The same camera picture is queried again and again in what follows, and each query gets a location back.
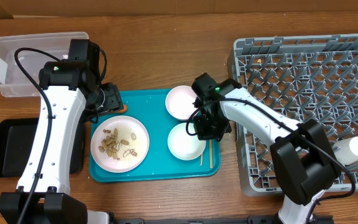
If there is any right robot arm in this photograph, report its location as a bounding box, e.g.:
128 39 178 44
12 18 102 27
189 73 343 223

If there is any right wooden chopstick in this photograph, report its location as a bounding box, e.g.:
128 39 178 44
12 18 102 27
209 140 213 169

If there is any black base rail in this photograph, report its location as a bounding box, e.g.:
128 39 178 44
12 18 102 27
110 215 335 224

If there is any clear plastic bin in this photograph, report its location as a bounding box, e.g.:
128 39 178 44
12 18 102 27
0 31 97 98

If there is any small white cup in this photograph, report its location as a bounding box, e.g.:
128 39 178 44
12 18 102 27
334 136 358 165

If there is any peanut shells and rice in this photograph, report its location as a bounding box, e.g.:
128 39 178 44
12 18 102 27
98 128 138 161

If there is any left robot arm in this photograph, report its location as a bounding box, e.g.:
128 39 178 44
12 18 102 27
0 39 124 223

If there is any black plastic tray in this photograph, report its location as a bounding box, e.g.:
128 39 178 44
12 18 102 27
0 118 85 178

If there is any white plate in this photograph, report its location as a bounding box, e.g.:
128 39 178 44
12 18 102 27
91 116 150 173

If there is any orange carrot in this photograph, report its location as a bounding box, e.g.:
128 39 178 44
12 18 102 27
117 105 128 113

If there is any grey dishwasher rack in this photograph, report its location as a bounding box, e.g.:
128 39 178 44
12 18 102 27
227 34 358 190

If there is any teal serving tray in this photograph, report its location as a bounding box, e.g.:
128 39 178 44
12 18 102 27
89 89 221 183

